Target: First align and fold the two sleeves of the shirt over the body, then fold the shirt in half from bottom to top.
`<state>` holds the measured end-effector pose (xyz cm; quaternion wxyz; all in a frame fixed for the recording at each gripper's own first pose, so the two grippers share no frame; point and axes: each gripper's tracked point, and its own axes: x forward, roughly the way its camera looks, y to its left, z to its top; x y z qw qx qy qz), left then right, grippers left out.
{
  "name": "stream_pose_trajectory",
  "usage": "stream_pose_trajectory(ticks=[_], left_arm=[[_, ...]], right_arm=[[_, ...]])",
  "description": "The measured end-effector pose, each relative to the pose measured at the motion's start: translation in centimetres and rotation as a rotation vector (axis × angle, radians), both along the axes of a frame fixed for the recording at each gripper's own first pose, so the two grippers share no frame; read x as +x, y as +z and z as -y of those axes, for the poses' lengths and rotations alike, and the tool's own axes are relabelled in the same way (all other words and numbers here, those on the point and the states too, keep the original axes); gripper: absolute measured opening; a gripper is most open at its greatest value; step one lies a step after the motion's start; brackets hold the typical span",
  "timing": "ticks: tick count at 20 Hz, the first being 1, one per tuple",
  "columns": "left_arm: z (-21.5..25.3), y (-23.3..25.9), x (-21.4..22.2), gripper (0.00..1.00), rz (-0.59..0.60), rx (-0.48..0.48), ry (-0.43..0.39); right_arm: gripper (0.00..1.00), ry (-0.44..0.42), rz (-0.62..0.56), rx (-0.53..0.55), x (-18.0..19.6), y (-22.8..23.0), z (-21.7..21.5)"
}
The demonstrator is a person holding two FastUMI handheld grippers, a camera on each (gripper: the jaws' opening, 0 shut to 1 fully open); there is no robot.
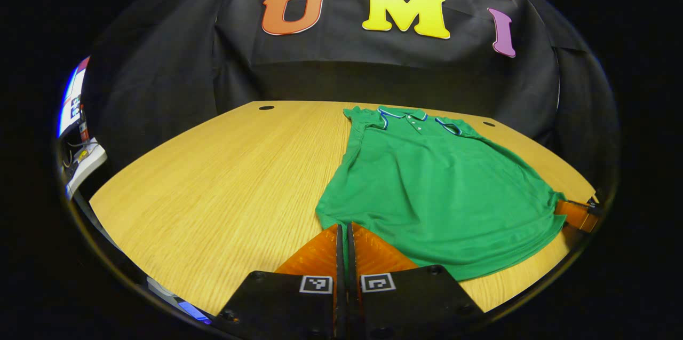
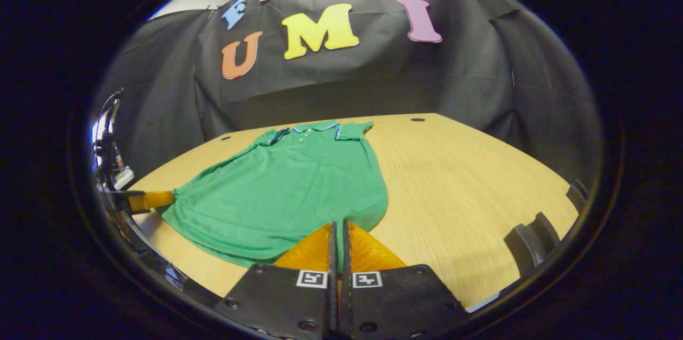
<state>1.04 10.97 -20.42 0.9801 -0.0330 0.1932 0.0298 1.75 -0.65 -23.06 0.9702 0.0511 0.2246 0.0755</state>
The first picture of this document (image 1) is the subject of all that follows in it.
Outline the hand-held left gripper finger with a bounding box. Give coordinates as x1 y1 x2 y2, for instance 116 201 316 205
213 223 345 340
347 222 485 340

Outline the green T-shirt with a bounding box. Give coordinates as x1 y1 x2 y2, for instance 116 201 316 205
315 106 566 282

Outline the black backdrop cloth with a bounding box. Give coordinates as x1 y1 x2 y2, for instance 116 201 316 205
80 0 614 170

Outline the computer monitor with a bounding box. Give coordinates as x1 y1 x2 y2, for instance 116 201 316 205
57 57 90 138

